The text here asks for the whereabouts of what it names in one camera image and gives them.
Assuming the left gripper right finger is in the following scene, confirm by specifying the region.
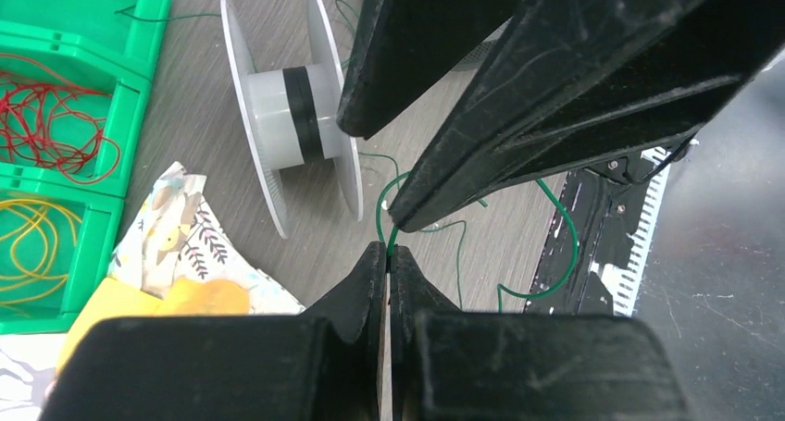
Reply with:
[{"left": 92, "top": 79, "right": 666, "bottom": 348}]
[{"left": 390, "top": 245, "right": 692, "bottom": 420}]

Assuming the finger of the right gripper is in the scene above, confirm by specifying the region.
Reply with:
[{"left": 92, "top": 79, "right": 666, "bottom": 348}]
[
  {"left": 338, "top": 0, "right": 525, "bottom": 139},
  {"left": 390, "top": 0, "right": 784, "bottom": 232}
]

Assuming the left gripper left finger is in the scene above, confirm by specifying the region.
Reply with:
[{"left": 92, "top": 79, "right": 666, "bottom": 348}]
[{"left": 42, "top": 241, "right": 386, "bottom": 420}]

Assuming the white plastic cable spool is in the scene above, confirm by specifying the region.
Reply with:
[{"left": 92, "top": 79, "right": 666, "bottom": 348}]
[{"left": 220, "top": 0, "right": 364, "bottom": 239}]

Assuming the dark green wire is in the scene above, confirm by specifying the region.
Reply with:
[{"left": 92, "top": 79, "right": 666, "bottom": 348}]
[{"left": 114, "top": 0, "right": 580, "bottom": 314}]

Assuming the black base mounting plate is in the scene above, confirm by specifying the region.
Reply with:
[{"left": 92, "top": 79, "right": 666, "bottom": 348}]
[{"left": 524, "top": 147, "right": 689, "bottom": 316}]

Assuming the floral patterned cloth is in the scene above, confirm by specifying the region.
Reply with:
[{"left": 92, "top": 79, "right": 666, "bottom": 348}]
[{"left": 1, "top": 162, "right": 305, "bottom": 420}]

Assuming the yellow snack bag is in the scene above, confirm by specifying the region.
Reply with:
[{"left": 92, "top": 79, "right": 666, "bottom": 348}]
[{"left": 56, "top": 278, "right": 251, "bottom": 373}]

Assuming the green three-compartment bin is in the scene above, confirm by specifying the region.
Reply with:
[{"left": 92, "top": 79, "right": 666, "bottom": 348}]
[{"left": 1, "top": 0, "right": 173, "bottom": 335}]

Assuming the dark grey cable spool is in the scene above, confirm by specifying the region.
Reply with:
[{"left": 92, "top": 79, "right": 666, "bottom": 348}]
[{"left": 452, "top": 19, "right": 509, "bottom": 72}]

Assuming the white slotted cable duct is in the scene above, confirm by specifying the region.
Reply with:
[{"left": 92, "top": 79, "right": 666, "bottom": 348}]
[{"left": 606, "top": 166, "right": 670, "bottom": 317}]

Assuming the yellow wire bundle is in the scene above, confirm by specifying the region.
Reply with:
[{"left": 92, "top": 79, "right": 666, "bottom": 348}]
[{"left": 0, "top": 197, "right": 83, "bottom": 314}]

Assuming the red wire bundle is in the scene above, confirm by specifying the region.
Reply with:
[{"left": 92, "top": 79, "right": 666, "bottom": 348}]
[{"left": 0, "top": 53, "right": 122, "bottom": 187}]

